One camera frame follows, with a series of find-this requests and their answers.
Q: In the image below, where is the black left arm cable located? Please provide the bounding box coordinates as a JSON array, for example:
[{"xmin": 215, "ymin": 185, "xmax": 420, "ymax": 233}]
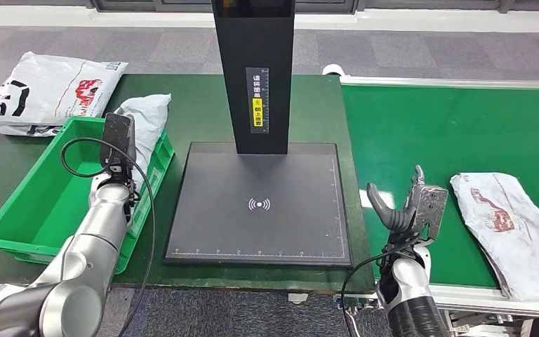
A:
[{"xmin": 60, "ymin": 137, "xmax": 157, "ymax": 337}]

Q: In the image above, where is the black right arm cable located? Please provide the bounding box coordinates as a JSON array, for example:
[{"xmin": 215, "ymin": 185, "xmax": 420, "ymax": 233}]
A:
[{"xmin": 340, "ymin": 234, "xmax": 426, "ymax": 337}]

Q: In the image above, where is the grey parcel bag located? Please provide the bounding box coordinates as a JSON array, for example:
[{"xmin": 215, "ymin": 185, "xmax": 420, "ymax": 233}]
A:
[
  {"xmin": 112, "ymin": 93, "xmax": 173, "ymax": 187},
  {"xmin": 449, "ymin": 172, "xmax": 539, "ymax": 303}
]

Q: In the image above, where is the green plastic crate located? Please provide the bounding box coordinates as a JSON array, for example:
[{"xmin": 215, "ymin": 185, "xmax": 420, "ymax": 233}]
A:
[{"xmin": 0, "ymin": 116, "xmax": 176, "ymax": 275}]

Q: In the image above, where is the black inbound scanner machine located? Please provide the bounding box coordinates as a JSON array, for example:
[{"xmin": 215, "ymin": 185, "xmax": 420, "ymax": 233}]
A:
[{"xmin": 162, "ymin": 0, "xmax": 354, "ymax": 270}]

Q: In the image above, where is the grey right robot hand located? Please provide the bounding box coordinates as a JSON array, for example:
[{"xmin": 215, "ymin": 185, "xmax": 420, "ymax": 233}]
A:
[{"xmin": 366, "ymin": 165, "xmax": 426, "ymax": 234}]

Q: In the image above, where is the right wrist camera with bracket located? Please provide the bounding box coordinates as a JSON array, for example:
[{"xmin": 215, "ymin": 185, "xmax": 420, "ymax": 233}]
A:
[{"xmin": 404, "ymin": 183, "xmax": 450, "ymax": 241}]

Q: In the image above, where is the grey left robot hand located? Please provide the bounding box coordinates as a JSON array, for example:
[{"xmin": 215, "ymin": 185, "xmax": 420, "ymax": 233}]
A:
[{"xmin": 128, "ymin": 114, "xmax": 138, "ymax": 164}]

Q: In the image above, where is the large white printed parcel bag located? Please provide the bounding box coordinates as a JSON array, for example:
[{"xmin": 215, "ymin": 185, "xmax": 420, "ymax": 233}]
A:
[{"xmin": 0, "ymin": 51, "xmax": 128, "ymax": 137}]

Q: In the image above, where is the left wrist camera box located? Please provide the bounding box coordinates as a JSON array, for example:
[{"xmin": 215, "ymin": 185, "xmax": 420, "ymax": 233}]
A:
[{"xmin": 100, "ymin": 112, "xmax": 136, "ymax": 171}]

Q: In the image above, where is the green conveyor belt with frame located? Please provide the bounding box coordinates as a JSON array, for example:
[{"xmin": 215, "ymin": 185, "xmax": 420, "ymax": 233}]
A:
[{"xmin": 336, "ymin": 74, "xmax": 539, "ymax": 337}]

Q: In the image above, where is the thin white wire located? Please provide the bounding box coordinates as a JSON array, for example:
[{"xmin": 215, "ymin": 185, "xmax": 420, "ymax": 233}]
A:
[{"xmin": 342, "ymin": 308, "xmax": 361, "ymax": 337}]

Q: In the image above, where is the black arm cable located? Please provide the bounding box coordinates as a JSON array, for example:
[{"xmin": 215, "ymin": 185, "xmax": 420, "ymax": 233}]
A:
[
  {"xmin": 340, "ymin": 234, "xmax": 426, "ymax": 337},
  {"xmin": 60, "ymin": 137, "xmax": 157, "ymax": 337}
]

